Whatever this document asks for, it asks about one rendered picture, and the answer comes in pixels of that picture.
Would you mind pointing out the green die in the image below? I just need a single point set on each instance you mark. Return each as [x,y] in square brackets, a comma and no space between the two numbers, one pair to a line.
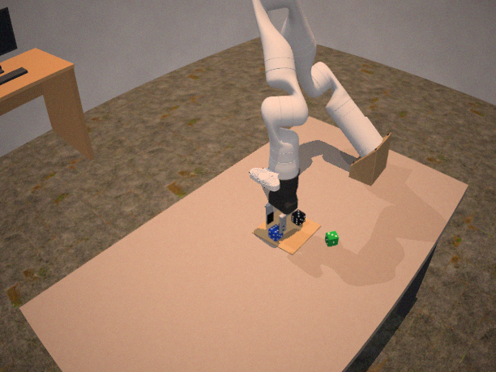
[331,238]

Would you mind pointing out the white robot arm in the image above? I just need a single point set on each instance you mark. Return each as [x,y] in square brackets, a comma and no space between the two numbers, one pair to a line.
[295,48]

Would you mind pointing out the blue die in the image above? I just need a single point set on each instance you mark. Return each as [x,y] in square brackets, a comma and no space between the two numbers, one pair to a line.
[274,234]

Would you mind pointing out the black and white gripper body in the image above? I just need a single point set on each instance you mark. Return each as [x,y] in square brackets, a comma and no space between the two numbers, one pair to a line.
[282,181]

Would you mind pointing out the black die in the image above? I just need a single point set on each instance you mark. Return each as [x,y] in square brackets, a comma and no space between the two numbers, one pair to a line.
[298,217]

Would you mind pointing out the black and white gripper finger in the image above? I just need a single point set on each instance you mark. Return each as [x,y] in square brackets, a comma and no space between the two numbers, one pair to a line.
[269,213]
[282,224]

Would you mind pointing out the orange flat square mat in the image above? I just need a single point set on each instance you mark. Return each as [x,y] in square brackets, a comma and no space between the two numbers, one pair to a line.
[293,237]

